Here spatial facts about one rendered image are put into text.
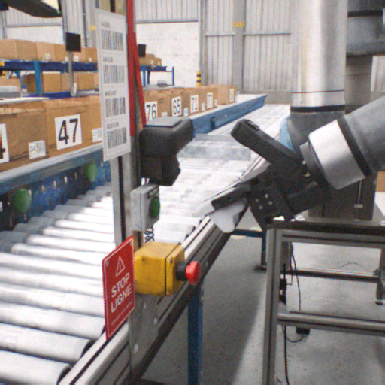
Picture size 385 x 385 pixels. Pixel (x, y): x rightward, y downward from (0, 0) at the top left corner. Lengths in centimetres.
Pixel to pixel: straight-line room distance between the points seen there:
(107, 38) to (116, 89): 7
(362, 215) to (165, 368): 104
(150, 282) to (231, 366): 124
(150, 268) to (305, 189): 28
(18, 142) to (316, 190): 101
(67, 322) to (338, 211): 82
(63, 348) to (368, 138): 55
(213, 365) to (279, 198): 138
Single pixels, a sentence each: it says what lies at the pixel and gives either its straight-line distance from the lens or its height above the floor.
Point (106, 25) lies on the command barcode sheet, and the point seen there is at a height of 123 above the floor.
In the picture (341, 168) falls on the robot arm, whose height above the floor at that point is 104.
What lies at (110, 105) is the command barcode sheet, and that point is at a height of 112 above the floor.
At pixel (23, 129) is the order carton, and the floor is 100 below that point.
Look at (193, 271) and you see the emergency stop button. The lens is 74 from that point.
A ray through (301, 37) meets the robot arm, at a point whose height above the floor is 122.
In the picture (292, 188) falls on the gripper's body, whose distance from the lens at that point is 66.
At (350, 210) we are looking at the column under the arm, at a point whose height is 79.
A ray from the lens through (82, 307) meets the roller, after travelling 88.
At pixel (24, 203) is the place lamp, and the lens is 135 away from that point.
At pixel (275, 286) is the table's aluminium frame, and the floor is 53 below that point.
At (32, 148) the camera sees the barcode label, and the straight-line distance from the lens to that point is 150.
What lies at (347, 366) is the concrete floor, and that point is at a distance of 205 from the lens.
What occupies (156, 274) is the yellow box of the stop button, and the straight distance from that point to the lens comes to 74.
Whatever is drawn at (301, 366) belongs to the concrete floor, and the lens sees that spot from 200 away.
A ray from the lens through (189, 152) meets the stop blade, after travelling 227.
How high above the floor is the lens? 117
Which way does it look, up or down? 16 degrees down
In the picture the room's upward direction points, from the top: straight up
